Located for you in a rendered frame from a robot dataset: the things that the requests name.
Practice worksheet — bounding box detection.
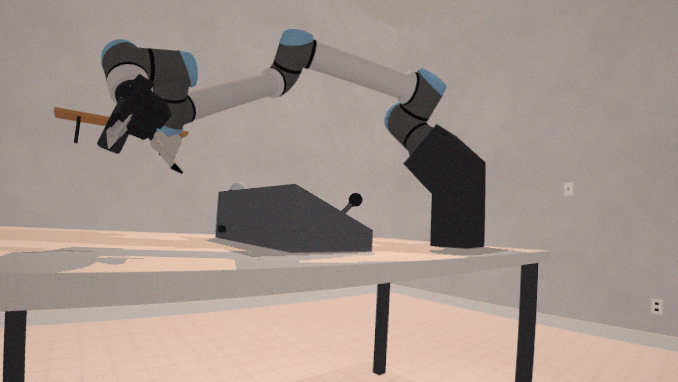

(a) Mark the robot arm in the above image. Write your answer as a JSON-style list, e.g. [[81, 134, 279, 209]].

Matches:
[[101, 29, 446, 155]]

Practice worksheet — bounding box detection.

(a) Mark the grey control console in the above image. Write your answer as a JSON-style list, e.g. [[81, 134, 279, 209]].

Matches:
[[215, 182, 373, 253]]

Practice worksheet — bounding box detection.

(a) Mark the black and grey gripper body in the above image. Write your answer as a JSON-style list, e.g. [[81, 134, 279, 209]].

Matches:
[[115, 74, 172, 140]]

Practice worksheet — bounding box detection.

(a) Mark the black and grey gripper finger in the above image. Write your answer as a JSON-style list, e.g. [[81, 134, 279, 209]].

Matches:
[[106, 113, 132, 150], [147, 130, 183, 174]]

